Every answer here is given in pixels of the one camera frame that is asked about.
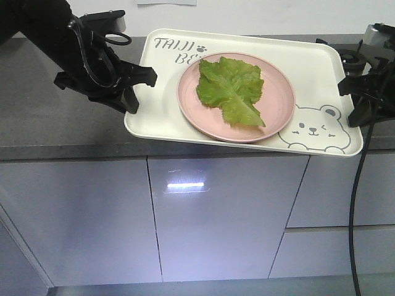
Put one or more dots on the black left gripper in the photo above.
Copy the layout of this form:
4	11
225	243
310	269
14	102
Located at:
102	75

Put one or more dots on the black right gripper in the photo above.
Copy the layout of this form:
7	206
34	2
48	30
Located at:
380	83

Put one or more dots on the pink round plate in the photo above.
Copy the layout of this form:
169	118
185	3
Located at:
276	105

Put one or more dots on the cream bear print tray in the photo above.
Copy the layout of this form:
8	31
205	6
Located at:
319	124

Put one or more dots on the green lettuce leaf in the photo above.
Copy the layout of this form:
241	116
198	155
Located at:
233	86

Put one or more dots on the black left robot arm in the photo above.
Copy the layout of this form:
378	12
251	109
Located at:
44	23

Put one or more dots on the black gas stove burner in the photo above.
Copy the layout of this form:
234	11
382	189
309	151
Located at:
353	61

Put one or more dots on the grey lower cabinet doors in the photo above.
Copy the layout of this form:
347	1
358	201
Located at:
173	219

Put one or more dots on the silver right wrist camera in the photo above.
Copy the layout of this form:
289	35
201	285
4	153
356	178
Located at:
379	35

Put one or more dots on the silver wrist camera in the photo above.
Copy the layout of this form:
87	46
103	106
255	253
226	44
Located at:
111	20
379	35

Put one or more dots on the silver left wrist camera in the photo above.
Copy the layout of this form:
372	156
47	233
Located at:
111	20

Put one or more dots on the white paper sheet on wall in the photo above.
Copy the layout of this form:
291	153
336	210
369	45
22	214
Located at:
172	2

